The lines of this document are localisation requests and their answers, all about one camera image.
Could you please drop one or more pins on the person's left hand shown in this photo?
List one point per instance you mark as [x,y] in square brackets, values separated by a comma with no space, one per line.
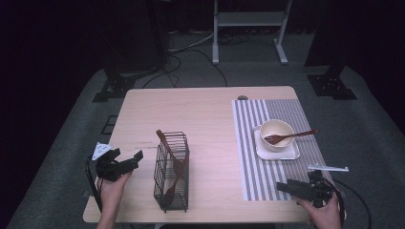
[113,189]

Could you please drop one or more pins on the cream bowl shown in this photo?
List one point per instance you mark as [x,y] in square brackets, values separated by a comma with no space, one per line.
[270,129]

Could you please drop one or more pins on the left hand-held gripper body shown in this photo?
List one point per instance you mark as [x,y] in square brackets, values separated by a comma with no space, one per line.
[108,168]

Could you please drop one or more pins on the person's right hand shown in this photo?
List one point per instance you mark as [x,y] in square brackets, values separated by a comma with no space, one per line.
[324,216]

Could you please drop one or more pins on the brown wooden spoon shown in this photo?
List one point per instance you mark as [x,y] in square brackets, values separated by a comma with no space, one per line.
[173,157]
[280,137]

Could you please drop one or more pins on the striped woven placemat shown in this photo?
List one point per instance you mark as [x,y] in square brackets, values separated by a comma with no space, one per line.
[254,171]

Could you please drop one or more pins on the white metal stand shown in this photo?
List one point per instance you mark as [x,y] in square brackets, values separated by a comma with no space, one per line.
[248,19]

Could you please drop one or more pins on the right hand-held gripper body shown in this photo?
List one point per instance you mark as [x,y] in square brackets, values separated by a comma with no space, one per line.
[321,191]

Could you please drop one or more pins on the white square plate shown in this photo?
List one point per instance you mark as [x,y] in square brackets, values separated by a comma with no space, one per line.
[280,155]

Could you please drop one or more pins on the black stand base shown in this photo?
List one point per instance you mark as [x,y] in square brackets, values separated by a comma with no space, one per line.
[116,86]
[331,86]

